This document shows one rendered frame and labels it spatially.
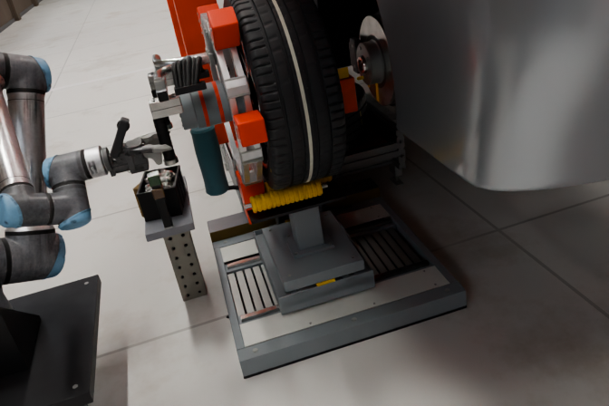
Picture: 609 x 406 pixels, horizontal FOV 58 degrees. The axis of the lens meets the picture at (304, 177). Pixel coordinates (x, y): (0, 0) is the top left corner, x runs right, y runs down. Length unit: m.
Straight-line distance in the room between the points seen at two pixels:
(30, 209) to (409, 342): 1.26
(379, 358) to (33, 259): 1.17
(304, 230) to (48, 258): 0.87
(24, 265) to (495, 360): 1.52
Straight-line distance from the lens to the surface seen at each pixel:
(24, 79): 2.02
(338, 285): 2.04
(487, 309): 2.13
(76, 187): 1.69
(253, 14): 1.64
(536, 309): 2.15
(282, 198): 1.86
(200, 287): 2.38
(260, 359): 1.94
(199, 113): 1.79
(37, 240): 1.98
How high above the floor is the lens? 1.38
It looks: 26 degrees down
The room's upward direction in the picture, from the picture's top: 10 degrees counter-clockwise
